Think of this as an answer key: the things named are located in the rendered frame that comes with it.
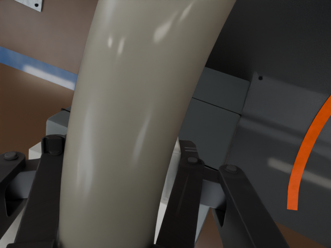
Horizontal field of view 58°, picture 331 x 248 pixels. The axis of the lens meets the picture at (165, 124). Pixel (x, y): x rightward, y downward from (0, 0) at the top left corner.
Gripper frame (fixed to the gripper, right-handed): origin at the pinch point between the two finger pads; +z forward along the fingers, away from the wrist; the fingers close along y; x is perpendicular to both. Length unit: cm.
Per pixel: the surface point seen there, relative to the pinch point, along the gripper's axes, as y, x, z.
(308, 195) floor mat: 76, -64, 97
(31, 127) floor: -69, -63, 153
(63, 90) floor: -46, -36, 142
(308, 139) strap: 69, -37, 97
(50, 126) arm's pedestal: -20, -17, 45
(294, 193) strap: 71, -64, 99
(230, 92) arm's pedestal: 30, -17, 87
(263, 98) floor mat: 49, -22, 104
